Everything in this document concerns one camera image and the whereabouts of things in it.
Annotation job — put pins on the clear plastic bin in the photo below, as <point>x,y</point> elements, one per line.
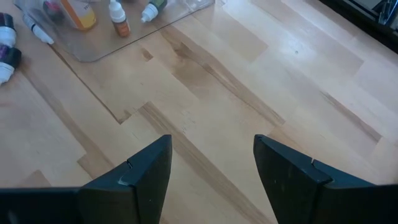
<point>102,46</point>

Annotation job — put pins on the blue metal object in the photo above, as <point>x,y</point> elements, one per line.
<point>387,12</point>

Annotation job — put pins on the small brown food coloring bottle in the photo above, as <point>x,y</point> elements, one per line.
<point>120,21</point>

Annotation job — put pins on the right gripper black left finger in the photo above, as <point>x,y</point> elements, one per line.
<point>99,202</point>

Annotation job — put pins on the black aluminium table frame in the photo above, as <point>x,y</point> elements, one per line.
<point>351,9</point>

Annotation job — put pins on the green food coloring bottle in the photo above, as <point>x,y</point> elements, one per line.
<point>154,11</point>

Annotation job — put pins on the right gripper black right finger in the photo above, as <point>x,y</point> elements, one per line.
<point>308,199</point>

